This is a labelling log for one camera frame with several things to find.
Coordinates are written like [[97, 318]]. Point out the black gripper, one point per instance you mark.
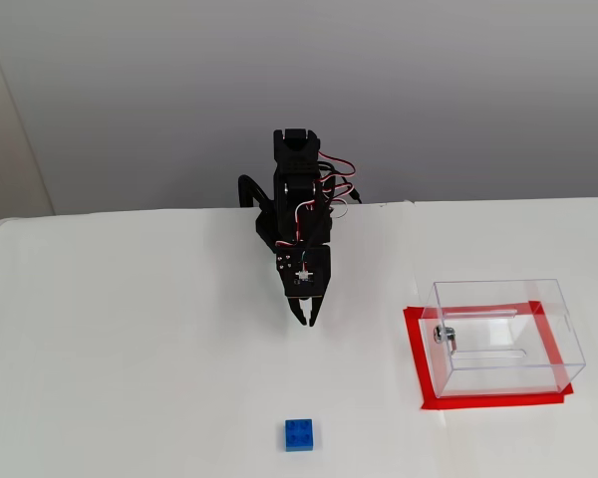
[[305, 310]]

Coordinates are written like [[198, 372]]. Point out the blue lego brick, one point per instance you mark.
[[299, 437]]

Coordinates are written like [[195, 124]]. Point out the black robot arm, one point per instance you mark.
[[291, 164]]

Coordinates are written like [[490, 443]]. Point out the transparent plastic box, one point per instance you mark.
[[568, 348]]

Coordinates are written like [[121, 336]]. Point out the black table clamp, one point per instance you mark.
[[246, 186]]

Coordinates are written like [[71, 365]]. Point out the silver lock cylinder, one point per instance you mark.
[[441, 334]]

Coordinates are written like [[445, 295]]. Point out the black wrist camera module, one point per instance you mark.
[[315, 284]]

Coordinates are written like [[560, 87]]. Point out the red tape frame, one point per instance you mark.
[[412, 348]]

